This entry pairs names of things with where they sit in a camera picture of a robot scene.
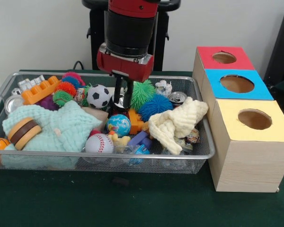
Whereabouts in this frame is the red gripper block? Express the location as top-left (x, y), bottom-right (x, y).
top-left (96, 43), bottom-right (155, 109)

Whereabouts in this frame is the yellow plush duck toy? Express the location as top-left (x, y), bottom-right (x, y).
top-left (108, 131), bottom-right (131, 148)

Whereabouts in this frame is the white baseball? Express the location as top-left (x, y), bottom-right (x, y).
top-left (85, 133), bottom-right (115, 154)

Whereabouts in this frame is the cream yellow cloth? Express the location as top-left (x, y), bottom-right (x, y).
top-left (148, 96), bottom-right (209, 155)

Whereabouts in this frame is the shallow mesh bin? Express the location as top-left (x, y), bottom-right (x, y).
top-left (0, 72), bottom-right (216, 175)

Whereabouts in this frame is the wooden box with three holes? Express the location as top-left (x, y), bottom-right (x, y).
top-left (192, 46), bottom-right (284, 193)

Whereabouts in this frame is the green spiky ball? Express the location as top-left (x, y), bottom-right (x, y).
top-left (130, 79), bottom-right (156, 111)

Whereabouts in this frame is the small soccer ball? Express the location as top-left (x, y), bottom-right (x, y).
top-left (86, 84), bottom-right (111, 109)

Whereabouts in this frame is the blue globe ball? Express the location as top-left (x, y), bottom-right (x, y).
top-left (106, 113), bottom-right (132, 138)

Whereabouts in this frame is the mint green cloth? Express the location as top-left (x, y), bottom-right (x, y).
top-left (1, 100), bottom-right (103, 170)

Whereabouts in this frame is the orange toy brick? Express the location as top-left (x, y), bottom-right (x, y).
top-left (21, 75), bottom-right (62, 106)

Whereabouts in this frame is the toy hamburger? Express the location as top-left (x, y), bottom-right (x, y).
top-left (7, 117), bottom-right (43, 151)

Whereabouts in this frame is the dark green table cloth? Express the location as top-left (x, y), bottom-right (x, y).
top-left (0, 69), bottom-right (284, 227)

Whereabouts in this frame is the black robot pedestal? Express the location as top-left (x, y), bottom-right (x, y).
top-left (81, 0), bottom-right (182, 71)

